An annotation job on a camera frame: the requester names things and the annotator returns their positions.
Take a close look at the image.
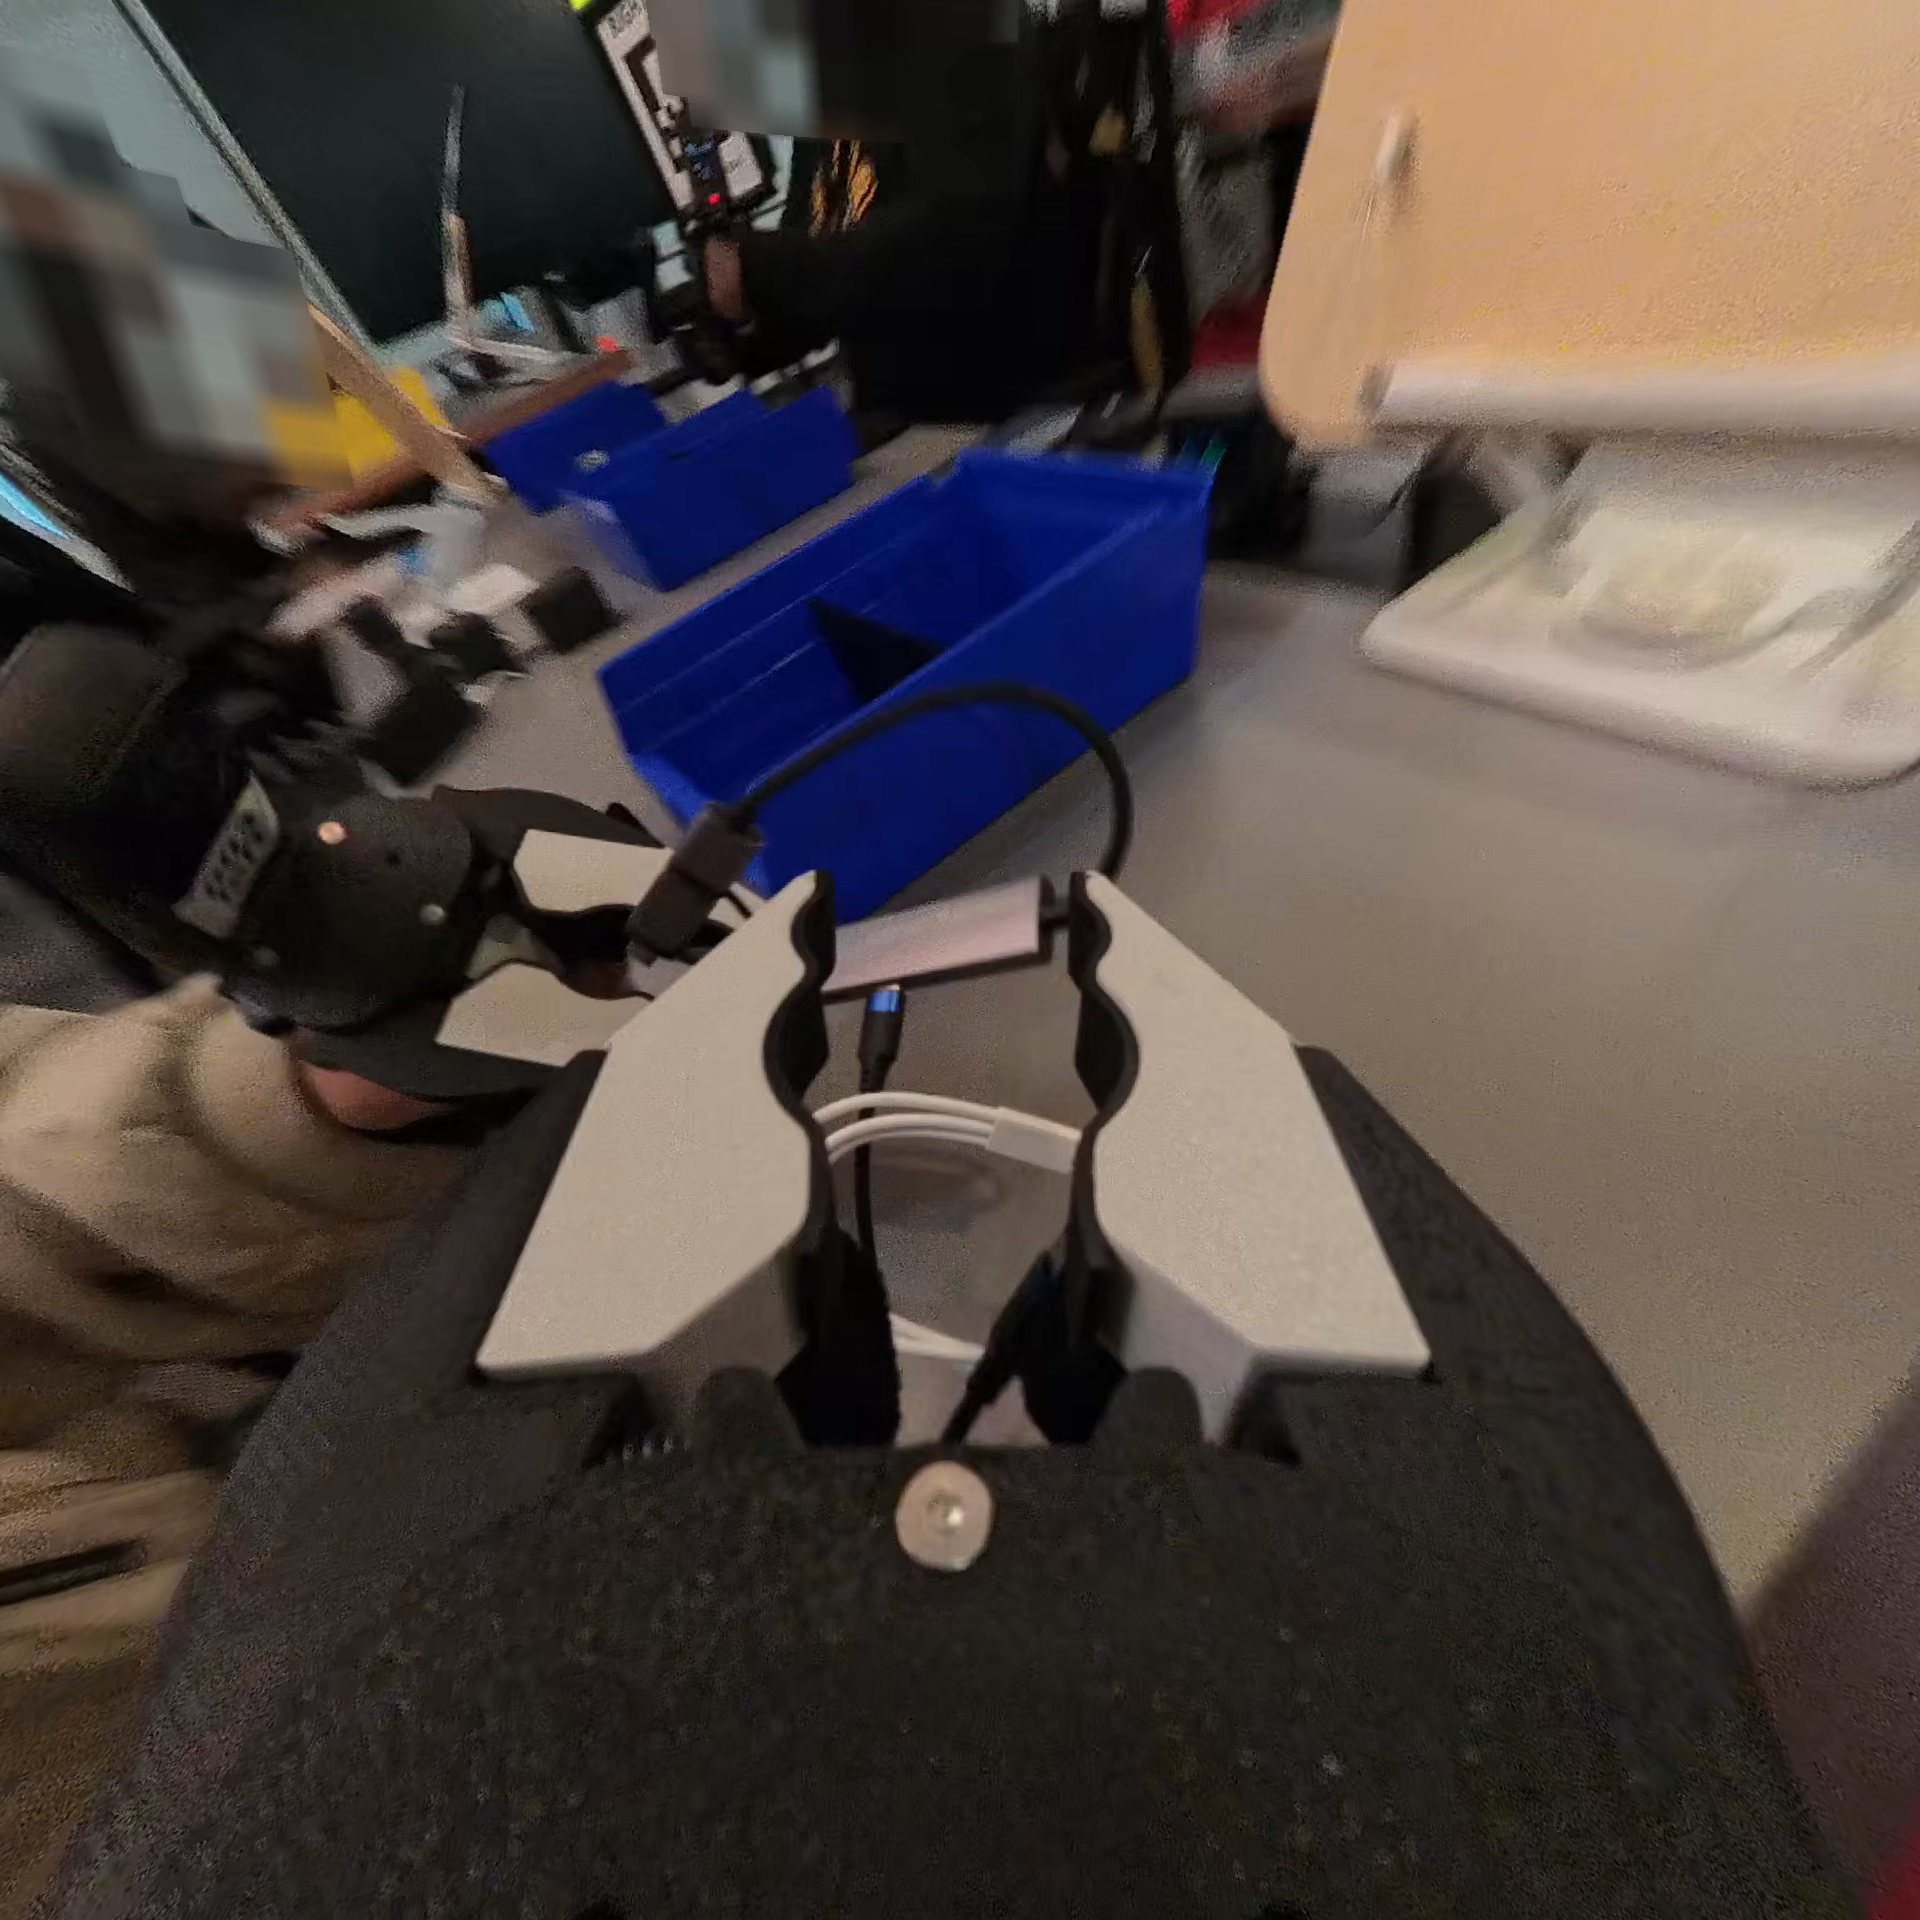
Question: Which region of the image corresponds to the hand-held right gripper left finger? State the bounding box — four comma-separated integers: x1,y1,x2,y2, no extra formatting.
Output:
475,872,900,1451

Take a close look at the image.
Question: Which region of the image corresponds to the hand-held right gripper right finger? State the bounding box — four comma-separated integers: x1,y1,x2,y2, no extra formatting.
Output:
982,871,1432,1447

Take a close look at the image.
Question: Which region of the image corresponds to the group of small black boxes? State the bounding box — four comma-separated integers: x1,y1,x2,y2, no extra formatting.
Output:
261,562,624,790

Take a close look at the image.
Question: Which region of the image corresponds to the yellow box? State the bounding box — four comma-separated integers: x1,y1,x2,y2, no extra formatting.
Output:
275,378,452,486

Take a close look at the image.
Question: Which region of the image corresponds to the black blue-bin divider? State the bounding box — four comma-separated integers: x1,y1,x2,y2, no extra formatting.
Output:
809,601,950,704

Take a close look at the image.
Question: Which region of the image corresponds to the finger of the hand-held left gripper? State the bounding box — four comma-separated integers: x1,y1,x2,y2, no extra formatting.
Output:
510,833,683,919
432,955,662,1061

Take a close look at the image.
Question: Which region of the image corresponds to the wooden stand tabletop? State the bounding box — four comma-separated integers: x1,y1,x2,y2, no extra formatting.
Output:
1259,0,1920,452

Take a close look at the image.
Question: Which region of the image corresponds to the white charging cable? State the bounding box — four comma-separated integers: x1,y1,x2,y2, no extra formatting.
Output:
815,1090,1085,1447

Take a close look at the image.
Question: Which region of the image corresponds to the person's left hand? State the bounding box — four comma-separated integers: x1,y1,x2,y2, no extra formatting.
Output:
296,1062,459,1130

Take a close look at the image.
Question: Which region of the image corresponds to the large blue storage bin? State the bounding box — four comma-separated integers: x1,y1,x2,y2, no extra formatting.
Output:
599,446,1213,925

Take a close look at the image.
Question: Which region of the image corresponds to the white charging pad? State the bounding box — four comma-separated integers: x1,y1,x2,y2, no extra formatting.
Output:
1362,434,1920,790

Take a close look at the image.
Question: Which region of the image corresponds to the black blue-ringed usb cable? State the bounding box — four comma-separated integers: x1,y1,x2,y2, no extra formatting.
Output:
809,982,911,1353

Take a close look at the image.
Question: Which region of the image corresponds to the person's left forearm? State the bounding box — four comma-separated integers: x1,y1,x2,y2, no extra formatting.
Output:
0,974,497,1451

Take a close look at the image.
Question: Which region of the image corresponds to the grey usb hub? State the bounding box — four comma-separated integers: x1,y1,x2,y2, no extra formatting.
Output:
625,682,1134,1000

